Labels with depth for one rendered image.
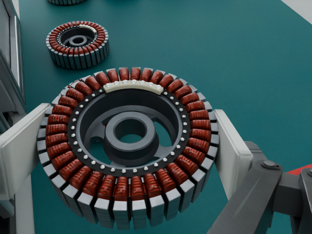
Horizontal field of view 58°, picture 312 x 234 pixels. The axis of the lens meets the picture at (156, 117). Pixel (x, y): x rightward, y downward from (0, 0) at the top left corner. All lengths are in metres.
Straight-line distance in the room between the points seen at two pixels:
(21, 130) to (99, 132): 0.06
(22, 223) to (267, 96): 0.41
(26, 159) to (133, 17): 0.53
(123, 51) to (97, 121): 0.37
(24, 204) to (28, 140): 0.23
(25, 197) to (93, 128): 0.22
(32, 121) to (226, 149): 0.11
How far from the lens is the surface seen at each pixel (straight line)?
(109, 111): 0.21
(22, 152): 0.17
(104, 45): 0.53
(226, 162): 0.16
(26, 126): 0.17
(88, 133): 0.20
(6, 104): 0.46
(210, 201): 0.37
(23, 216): 0.39
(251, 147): 0.17
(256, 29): 0.67
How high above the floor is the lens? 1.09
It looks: 50 degrees down
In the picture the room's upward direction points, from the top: 2 degrees clockwise
